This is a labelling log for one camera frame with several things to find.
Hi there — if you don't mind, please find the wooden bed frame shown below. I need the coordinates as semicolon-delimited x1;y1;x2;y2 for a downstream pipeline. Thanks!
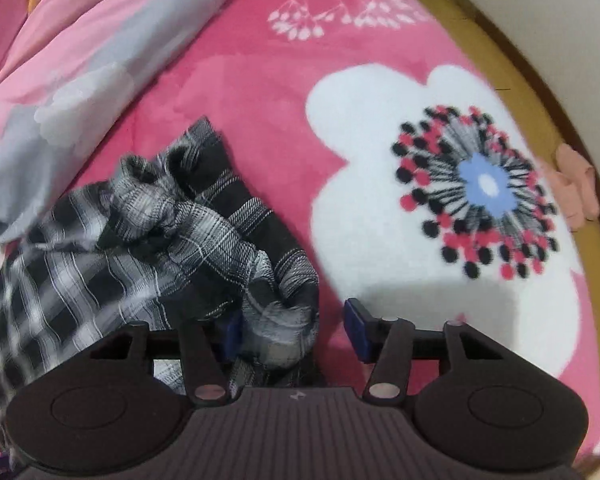
375;0;600;411

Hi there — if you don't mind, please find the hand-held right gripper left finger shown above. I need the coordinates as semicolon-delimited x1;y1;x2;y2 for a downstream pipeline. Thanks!
89;310;243;406

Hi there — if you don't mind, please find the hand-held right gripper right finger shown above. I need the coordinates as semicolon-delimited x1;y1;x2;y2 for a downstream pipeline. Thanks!
343;297;521;406

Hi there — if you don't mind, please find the pink quilt with grey clouds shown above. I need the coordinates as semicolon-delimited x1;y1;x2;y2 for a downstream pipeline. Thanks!
0;0;268;246

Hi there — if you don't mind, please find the pink floral blanket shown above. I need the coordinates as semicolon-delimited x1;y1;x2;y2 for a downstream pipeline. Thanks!
0;0;600;461

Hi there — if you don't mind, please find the pale pink cloth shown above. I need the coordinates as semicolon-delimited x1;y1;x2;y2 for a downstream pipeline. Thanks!
540;142;600;233

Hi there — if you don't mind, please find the black white plaid shirt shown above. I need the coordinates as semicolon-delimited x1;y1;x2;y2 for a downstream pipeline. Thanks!
0;116;322;448

